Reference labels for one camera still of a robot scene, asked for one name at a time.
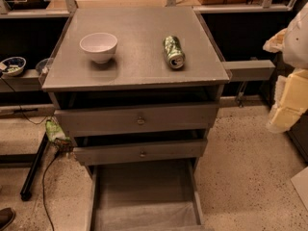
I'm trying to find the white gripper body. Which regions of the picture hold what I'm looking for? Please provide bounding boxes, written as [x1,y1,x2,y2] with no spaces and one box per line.
[283,3,308,69]

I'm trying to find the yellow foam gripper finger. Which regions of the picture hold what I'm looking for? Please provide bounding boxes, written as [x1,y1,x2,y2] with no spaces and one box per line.
[263,29,287,53]
[267,68,308,134]

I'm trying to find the green soda can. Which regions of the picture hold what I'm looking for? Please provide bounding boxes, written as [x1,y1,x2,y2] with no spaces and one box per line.
[163,36,186,69]

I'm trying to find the top grey drawer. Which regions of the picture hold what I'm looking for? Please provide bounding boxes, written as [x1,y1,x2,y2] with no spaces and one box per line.
[55,102,218,137]

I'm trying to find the grey drawer cabinet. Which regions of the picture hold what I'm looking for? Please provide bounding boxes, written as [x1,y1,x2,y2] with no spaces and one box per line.
[41,6,231,231]

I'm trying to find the bottom grey open drawer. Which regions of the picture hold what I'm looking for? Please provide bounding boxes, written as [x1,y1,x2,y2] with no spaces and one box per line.
[86,160,205,231]

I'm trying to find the middle grey drawer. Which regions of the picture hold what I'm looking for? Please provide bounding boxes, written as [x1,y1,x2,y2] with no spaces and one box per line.
[73,139,207,166]

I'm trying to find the grey side shelf beam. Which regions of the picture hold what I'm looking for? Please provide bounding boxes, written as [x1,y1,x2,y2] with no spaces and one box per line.
[222,60,275,82]

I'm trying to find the white floor board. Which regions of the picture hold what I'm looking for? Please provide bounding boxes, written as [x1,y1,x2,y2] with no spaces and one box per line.
[291,167,308,211]

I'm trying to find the white ceramic bowl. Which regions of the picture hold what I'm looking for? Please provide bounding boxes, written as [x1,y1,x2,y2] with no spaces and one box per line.
[79,33,118,64]

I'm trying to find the clear plastic cup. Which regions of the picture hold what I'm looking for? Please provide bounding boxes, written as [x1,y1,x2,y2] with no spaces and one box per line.
[36,58,54,75]

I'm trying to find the green snack bag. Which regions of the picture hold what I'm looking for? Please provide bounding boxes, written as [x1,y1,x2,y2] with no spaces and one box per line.
[45,119,70,145]

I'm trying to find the grey left low shelf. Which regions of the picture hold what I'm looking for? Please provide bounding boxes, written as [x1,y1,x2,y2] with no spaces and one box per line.
[0,69,41,92]

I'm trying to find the black metal floor bar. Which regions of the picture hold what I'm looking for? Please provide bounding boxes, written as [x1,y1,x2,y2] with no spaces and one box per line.
[20,135,48,201]

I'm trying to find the dark shoe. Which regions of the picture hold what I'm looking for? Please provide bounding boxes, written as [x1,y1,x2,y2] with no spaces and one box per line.
[0,208,15,231]

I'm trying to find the black floor cable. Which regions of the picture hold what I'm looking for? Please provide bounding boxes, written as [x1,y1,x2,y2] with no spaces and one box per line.
[41,148,62,231]

